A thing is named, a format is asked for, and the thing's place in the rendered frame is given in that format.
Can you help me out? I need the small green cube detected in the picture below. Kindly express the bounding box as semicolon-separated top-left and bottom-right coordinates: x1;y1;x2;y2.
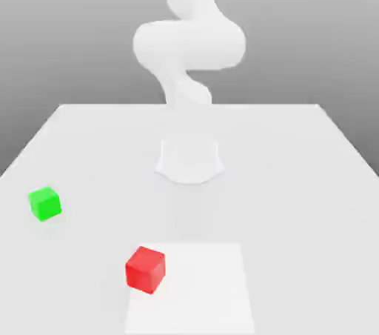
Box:
27;186;63;222

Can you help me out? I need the small red cube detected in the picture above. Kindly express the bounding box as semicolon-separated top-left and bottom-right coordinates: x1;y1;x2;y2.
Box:
124;245;167;295

